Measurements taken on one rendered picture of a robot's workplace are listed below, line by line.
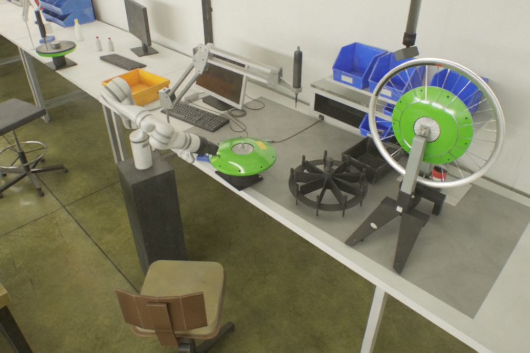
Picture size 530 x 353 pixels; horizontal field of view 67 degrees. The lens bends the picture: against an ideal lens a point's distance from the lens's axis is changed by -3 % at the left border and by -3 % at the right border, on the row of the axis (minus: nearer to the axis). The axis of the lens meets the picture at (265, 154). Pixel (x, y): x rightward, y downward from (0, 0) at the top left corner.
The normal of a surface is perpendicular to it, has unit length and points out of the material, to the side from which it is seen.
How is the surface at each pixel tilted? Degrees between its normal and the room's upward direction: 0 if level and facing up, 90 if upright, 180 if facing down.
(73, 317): 0
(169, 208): 90
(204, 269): 0
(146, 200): 90
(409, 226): 18
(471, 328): 0
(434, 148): 97
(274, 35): 90
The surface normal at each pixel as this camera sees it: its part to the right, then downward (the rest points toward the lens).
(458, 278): 0.00, -0.84
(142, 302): -0.14, 0.54
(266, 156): 0.33, -0.72
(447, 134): -0.55, 0.44
